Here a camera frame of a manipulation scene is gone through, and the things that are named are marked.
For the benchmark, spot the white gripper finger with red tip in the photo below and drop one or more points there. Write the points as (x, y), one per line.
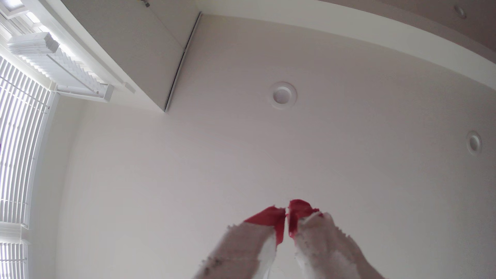
(240, 252)
(325, 252)

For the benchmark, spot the grey cabinet panel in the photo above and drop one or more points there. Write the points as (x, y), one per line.
(135, 42)

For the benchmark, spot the short white window blind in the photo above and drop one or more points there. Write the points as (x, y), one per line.
(11, 259)

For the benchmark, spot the tall white window blind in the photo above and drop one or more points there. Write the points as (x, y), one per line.
(19, 147)

